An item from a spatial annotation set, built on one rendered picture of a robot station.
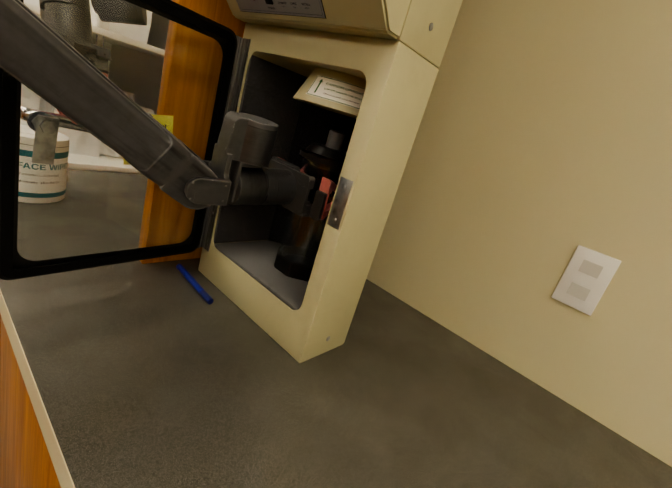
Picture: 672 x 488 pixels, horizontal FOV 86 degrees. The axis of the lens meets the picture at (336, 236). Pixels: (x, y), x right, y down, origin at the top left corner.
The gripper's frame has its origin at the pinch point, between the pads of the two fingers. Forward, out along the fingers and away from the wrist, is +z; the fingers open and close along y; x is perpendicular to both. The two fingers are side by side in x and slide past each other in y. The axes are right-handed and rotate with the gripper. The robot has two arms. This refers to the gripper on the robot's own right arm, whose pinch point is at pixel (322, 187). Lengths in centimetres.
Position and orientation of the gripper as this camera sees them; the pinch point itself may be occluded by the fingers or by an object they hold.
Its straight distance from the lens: 66.9
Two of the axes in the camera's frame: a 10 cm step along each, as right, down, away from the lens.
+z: 6.6, -0.8, 7.5
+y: -7.1, -4.0, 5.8
